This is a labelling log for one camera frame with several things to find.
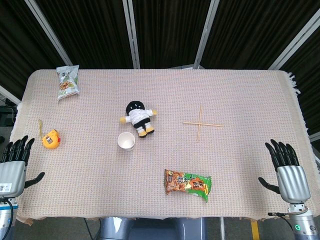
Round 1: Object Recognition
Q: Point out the beige woven tablecloth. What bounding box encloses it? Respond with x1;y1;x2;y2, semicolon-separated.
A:
8;67;312;225

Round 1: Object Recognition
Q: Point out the orange green snack bag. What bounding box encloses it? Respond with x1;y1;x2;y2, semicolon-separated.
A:
163;168;213;203

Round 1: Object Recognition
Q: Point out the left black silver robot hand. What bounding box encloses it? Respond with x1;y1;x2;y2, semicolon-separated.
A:
0;135;46;199

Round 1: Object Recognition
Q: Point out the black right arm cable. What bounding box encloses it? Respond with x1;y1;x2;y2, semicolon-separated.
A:
267;212;296;237

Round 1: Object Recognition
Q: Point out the wooden chopstick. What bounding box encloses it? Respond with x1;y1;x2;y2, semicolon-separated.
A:
182;121;225;128
196;104;203;144

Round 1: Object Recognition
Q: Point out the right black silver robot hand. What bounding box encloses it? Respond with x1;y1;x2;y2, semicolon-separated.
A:
258;139;312;204

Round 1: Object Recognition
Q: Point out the black curtain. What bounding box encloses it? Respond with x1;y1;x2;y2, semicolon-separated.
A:
0;0;320;141

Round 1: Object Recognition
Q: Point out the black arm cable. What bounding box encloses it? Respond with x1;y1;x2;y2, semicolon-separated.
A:
1;199;15;240
267;212;296;237

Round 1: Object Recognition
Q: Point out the yellow tape measure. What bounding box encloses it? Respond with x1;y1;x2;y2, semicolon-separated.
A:
38;119;62;150

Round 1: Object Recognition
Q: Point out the black equipment stand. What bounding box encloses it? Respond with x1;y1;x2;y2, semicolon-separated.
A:
0;97;19;141

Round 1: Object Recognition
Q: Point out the black white plush doll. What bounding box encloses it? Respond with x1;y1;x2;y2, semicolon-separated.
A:
119;100;159;138

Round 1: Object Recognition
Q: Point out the grey blue robot torso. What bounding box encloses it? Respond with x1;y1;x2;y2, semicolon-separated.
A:
99;216;209;240

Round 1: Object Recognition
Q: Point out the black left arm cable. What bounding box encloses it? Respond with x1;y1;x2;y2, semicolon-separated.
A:
1;199;15;240

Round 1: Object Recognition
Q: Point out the white green snack bag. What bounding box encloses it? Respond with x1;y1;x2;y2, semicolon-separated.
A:
55;64;81;102

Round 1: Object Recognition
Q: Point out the white paper cup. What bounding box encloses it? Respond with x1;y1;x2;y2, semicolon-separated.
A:
117;131;136;152

